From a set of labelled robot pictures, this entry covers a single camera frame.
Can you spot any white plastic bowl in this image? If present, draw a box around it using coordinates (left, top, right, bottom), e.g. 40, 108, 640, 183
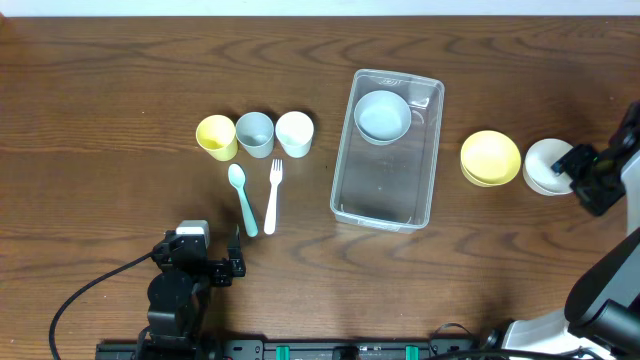
523, 138, 573, 196

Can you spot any teal plastic spoon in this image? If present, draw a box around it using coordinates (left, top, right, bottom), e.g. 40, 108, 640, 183
228, 163, 258, 237

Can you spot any white plastic fork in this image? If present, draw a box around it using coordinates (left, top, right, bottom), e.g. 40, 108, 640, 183
264, 159, 283, 235

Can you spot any yellow plastic bowl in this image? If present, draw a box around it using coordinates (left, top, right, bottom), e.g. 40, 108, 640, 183
460, 130, 522, 187

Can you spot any yellow plastic cup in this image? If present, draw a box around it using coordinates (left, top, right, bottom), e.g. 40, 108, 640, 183
196, 115, 238, 161

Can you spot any grey plastic cup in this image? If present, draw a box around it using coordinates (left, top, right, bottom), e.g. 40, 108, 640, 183
236, 112, 275, 159

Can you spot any white plastic cup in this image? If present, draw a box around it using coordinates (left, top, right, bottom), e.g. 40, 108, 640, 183
275, 111, 314, 158

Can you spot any clear plastic container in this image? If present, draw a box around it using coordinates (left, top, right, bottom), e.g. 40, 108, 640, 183
330, 69, 445, 234

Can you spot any grey plastic bowl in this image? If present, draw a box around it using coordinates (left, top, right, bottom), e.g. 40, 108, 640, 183
354, 90, 412, 146

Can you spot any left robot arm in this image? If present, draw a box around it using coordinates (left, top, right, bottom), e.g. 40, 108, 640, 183
132, 220, 246, 359

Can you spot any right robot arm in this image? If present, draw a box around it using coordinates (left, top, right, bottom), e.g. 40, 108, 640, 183
500, 101, 639, 359

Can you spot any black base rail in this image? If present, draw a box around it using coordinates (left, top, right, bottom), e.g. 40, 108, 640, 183
95, 337, 478, 360

